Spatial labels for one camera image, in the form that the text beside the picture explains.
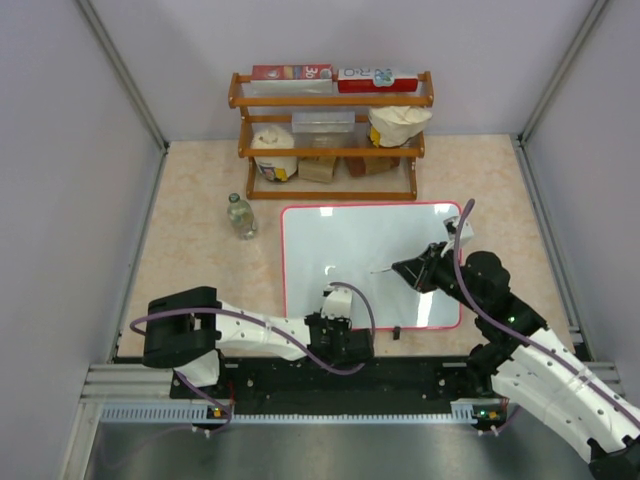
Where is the tan sponge block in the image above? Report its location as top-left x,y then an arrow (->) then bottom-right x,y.
298,156 -> 337,183

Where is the wooden two-tier shelf rack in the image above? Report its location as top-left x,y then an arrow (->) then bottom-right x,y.
228,71 -> 434,202

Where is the clear plastic box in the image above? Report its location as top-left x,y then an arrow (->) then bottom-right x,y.
291,111 -> 355,134

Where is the pink framed whiteboard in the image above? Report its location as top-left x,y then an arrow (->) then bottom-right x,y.
281,202 -> 461,330

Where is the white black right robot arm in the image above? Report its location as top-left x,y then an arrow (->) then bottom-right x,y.
391,243 -> 639,479

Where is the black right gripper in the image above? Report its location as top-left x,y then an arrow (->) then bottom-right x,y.
393,240 -> 485,314

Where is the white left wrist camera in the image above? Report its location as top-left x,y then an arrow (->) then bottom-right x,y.
320,285 -> 353,320

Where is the magenta capped whiteboard marker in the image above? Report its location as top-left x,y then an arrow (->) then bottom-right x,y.
370,266 -> 393,274

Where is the red white zero box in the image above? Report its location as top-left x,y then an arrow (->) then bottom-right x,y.
337,67 -> 419,94

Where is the red white carton box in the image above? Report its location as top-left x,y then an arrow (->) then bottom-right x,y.
250,64 -> 333,95

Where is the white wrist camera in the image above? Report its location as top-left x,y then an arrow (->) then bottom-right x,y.
320,285 -> 353,320
443,216 -> 474,249

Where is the cream cloth bag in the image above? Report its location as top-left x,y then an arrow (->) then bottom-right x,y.
368,106 -> 432,148

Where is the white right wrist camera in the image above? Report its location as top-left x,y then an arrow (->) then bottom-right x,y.
443,216 -> 474,249

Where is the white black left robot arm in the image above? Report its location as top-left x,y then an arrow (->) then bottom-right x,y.
129,282 -> 375,397

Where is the grey cable duct rail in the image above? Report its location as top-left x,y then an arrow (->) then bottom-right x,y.
100,402 -> 508,428

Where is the clear glass bottle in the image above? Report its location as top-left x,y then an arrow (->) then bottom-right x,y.
227,193 -> 257,240

